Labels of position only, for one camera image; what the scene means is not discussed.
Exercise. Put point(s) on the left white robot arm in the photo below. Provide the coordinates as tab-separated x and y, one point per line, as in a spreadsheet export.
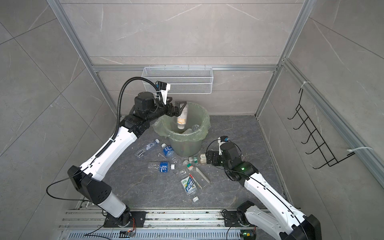
88	178

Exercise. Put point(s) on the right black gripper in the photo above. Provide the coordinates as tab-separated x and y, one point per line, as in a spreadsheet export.
209	157

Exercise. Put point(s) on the black wire hook rack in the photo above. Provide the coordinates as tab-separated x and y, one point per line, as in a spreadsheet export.
315	136

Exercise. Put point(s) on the green plastic bin liner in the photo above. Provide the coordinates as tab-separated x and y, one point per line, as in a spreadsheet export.
167	126

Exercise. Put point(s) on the small beige label package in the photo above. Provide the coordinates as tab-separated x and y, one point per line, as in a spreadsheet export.
203	159

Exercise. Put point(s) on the green mesh trash bin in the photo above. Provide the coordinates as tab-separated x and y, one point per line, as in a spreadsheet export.
186	149

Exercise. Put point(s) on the white bottle orange label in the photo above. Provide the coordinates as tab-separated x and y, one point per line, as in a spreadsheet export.
182	119

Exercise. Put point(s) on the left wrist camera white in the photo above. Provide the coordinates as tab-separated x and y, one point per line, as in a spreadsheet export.
162	91

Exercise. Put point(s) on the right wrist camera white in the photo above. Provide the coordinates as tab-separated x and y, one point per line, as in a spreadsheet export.
221	141

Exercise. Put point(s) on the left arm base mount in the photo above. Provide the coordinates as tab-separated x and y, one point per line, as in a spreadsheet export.
126	220

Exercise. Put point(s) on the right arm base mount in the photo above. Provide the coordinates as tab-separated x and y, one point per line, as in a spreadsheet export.
231	219

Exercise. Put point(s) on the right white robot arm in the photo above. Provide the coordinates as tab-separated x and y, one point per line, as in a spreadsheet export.
282	221

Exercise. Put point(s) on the white wire wall basket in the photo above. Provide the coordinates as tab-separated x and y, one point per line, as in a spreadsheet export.
183	80

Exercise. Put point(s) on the green white label bottle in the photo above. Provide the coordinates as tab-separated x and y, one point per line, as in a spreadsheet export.
189	185

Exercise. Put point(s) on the clear bottle blue cap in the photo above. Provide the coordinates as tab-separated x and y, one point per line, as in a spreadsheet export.
139	154

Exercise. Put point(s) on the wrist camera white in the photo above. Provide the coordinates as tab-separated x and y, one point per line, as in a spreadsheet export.
221	141
162	91

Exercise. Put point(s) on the clear rectangular plastic tray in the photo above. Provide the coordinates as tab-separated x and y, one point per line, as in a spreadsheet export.
201	180

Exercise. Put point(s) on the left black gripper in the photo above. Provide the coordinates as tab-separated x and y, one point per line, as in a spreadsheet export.
175	110

